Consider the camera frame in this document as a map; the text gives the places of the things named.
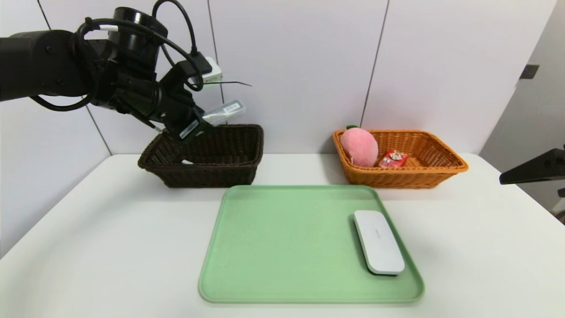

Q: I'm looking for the clear grey plastic case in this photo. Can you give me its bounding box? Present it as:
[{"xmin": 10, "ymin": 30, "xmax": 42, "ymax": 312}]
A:
[{"xmin": 202, "ymin": 99, "xmax": 246, "ymax": 126}]

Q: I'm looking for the pink plush peach toy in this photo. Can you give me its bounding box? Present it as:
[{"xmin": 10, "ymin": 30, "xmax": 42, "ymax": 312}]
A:
[{"xmin": 340, "ymin": 125, "xmax": 380, "ymax": 168}]

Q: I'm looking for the red snack packet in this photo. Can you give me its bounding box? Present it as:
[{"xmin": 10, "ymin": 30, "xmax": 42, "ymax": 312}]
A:
[{"xmin": 378, "ymin": 149, "xmax": 408, "ymax": 168}]

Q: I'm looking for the dark brown wicker basket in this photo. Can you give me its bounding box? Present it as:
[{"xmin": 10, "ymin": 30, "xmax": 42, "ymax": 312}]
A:
[{"xmin": 138, "ymin": 124, "xmax": 264, "ymax": 188}]

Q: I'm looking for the orange wicker basket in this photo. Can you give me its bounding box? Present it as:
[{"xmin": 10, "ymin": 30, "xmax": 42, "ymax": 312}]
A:
[{"xmin": 332, "ymin": 129, "xmax": 469, "ymax": 189}]

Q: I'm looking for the light green plastic tray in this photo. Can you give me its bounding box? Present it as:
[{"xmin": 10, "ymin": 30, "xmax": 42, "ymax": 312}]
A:
[{"xmin": 198, "ymin": 184, "xmax": 425, "ymax": 304}]

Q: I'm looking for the white whiteboard eraser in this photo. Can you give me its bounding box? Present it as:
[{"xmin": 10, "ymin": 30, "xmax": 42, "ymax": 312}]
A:
[{"xmin": 354, "ymin": 210, "xmax": 406, "ymax": 276}]

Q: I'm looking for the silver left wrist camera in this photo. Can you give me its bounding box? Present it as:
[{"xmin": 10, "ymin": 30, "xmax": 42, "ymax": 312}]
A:
[{"xmin": 194, "ymin": 57, "xmax": 223, "ymax": 84}]

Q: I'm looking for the braided cable with white tag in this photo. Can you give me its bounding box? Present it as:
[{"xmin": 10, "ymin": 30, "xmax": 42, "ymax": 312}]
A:
[{"xmin": 119, "ymin": 104, "xmax": 166, "ymax": 133}]

